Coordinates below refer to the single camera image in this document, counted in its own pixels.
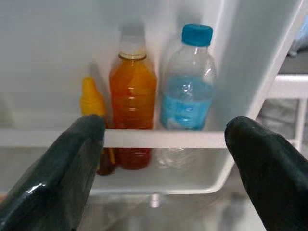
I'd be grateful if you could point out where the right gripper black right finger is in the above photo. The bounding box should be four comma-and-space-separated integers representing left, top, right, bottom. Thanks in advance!
224, 115, 308, 231

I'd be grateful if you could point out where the white fridge door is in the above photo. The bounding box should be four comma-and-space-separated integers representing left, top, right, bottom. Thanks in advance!
0, 0, 307, 231

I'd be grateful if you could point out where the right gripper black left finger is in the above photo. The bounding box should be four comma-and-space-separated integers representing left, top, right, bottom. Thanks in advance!
0, 114, 106, 231

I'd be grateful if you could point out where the small yellow-capped bottle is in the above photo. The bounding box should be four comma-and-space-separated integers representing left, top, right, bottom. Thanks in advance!
79, 76, 116, 176

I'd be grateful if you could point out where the clear water bottle blue cap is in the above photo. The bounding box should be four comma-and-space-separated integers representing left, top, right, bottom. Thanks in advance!
157, 23, 218, 169

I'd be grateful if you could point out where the orange juice bottle white cap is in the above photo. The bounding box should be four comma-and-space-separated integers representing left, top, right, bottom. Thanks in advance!
109, 22, 158, 170

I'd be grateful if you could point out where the white fridge door shelf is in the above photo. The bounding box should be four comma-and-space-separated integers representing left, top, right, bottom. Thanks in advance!
0, 128, 241, 196

